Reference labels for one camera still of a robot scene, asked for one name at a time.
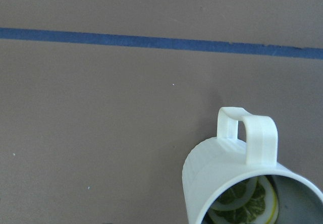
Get white mug with handle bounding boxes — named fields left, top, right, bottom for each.
left=182, top=107, right=322, bottom=223

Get lemon slices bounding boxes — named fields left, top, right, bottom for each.
left=206, top=176, right=279, bottom=223

